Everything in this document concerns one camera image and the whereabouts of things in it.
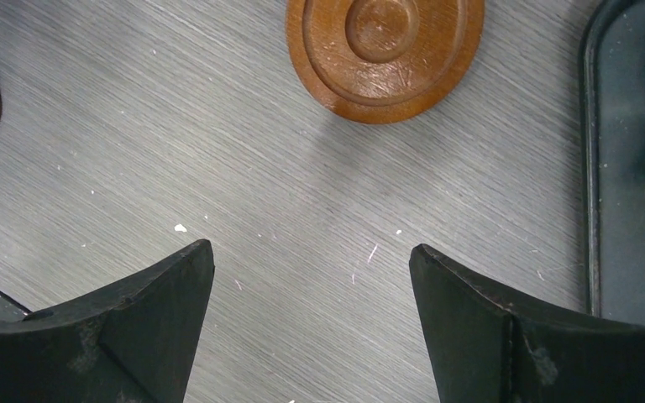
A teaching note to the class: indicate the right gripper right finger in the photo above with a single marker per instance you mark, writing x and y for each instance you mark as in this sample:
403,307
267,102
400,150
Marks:
488,342

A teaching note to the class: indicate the black serving tray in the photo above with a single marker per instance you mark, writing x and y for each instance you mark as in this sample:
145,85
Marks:
612,125

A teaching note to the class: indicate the wooden ringed coaster back right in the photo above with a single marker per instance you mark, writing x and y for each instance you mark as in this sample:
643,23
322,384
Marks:
382,61

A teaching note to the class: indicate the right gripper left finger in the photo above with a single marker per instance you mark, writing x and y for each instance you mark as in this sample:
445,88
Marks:
133,340

